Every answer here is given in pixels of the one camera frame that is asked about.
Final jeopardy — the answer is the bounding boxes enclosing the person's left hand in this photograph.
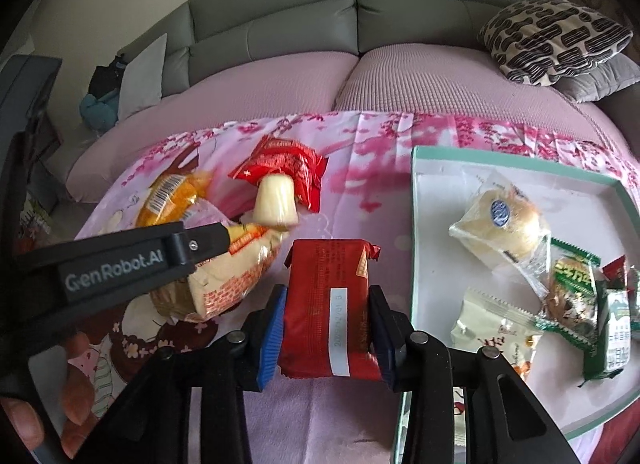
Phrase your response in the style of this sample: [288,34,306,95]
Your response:
[0,333,103,460]

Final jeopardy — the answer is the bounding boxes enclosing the cream pudding cup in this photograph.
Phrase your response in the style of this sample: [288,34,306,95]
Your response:
[251,171,300,231]

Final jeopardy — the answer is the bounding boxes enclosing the small red packet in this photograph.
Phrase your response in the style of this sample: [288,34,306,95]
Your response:
[602,255,640,305]

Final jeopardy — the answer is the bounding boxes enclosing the light grey cushion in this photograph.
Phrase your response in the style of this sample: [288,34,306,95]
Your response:
[117,33,168,120]

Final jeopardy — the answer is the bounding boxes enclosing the brick-print bread packet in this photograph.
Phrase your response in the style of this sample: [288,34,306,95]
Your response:
[150,201,288,322]

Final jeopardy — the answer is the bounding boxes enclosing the white snack packet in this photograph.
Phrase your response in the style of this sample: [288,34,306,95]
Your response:
[450,288,543,380]

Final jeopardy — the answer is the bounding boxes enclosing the green nut packet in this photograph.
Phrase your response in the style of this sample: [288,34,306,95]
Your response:
[535,238,601,345]

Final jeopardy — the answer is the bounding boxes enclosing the red starry snack packet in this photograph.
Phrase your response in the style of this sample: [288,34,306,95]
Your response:
[227,135,328,212]

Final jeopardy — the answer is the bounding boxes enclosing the grey pillow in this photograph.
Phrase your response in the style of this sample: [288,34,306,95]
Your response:
[552,51,640,104]

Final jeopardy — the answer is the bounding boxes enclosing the dark bag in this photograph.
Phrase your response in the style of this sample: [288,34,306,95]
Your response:
[87,51,128,100]

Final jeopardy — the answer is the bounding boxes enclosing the orange bread packet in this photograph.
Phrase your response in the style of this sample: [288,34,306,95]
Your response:
[136,170,213,227]

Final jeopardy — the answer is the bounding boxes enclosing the teal cloth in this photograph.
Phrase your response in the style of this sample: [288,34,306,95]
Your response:
[80,93,121,132]

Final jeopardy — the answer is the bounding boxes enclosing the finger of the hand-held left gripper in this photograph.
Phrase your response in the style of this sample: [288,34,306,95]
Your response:
[167,221,236,275]

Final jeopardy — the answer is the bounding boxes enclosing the black and beige patterned pillow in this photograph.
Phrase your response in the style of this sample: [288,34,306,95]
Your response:
[477,0,635,87]

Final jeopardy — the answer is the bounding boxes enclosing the white tray with teal rim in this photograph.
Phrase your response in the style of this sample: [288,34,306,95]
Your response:
[392,145,640,464]

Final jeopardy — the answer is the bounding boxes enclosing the green and white packet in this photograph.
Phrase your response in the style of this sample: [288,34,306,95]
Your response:
[580,281,631,390]

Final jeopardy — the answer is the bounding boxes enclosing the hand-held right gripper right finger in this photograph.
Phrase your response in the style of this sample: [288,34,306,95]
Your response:
[367,286,581,464]

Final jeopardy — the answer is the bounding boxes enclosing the round bread in clear wrap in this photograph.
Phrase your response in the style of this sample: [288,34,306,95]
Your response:
[448,167,553,295]

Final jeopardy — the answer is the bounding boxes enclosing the pink printed blanket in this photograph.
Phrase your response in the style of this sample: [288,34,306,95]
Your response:
[15,111,640,464]

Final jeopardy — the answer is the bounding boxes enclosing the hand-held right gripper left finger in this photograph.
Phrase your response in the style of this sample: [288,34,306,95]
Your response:
[107,285,288,464]

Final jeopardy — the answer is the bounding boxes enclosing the red biscuit packet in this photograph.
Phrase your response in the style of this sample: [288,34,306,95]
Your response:
[277,239,383,380]

